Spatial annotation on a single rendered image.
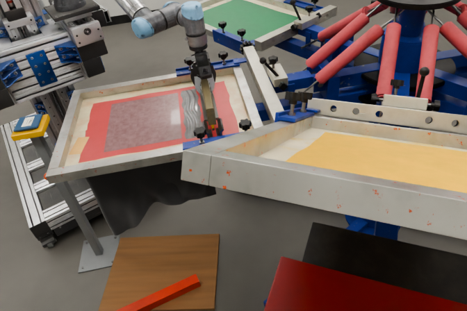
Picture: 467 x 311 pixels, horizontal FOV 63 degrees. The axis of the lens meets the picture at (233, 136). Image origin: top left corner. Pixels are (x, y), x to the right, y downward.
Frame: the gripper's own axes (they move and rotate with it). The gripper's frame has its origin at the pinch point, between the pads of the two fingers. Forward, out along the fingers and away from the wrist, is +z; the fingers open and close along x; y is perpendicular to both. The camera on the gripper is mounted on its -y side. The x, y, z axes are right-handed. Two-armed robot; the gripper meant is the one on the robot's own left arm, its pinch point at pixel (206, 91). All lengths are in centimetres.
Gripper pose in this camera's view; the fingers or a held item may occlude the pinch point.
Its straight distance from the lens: 156.4
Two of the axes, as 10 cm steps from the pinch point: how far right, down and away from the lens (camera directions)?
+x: -9.8, 1.8, -0.6
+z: 1.0, 7.7, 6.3
